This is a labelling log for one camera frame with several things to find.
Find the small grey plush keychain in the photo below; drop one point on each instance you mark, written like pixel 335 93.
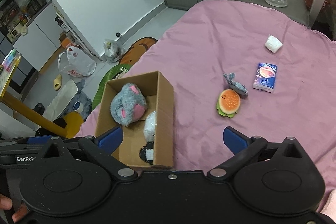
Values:
pixel 234 85

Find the pink bed sheet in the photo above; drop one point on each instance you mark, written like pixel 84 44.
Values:
pixel 217 37

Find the yellow slipper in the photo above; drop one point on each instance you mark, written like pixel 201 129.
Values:
pixel 58 82

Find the orange capybara floor mat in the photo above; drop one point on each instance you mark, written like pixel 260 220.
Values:
pixel 136 50

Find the black white patterned item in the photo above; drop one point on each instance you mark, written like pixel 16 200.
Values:
pixel 146 153

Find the white plastic shopping bag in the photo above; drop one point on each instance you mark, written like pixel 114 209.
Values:
pixel 76 63

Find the clear bubble wrap bag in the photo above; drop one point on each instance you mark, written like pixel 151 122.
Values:
pixel 149 127

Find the blue tissue pack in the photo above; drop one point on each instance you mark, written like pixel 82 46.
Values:
pixel 265 77

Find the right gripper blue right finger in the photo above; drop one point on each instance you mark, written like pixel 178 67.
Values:
pixel 234 140

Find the hamburger squishy toy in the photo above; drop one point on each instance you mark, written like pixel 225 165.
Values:
pixel 228 103

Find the grey pink plush toy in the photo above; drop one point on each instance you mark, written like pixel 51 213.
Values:
pixel 129 105

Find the small clear trash bag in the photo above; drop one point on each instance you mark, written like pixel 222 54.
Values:
pixel 113 50

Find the operator left hand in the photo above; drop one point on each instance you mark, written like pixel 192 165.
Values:
pixel 7 204

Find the brown cardboard box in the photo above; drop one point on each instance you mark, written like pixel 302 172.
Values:
pixel 159 95

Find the white cloth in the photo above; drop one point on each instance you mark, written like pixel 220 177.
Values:
pixel 273 44

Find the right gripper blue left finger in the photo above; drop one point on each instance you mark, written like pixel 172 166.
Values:
pixel 110 140

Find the operator right hand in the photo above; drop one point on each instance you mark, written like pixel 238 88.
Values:
pixel 329 208

